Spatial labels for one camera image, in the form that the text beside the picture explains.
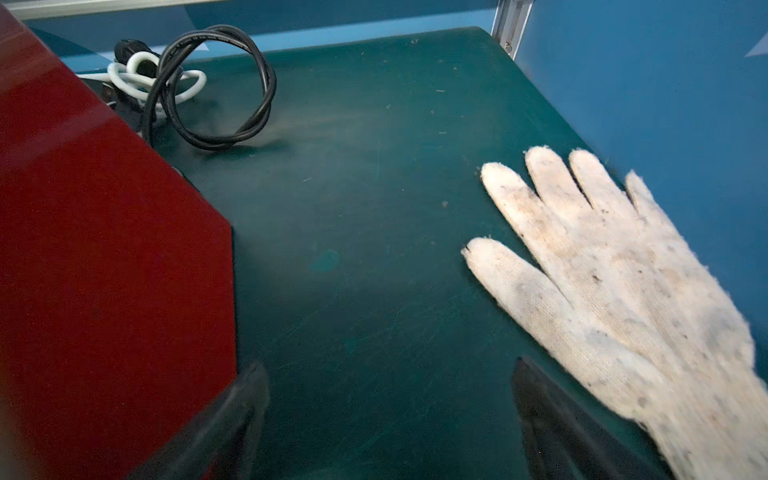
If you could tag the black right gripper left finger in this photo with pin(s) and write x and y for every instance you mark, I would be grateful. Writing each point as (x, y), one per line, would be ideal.
(221, 441)

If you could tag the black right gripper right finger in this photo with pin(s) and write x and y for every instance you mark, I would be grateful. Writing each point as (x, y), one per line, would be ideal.
(561, 440)

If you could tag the red coffee machine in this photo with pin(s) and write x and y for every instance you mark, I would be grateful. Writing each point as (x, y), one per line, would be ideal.
(117, 313)

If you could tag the white knit work glove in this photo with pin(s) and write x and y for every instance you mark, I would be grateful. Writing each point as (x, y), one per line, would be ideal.
(616, 296)

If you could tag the black power plug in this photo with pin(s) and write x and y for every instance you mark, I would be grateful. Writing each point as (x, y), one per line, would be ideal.
(125, 48)

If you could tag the aluminium frame rail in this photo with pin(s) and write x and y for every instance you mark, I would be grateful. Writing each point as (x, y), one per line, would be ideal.
(509, 25)

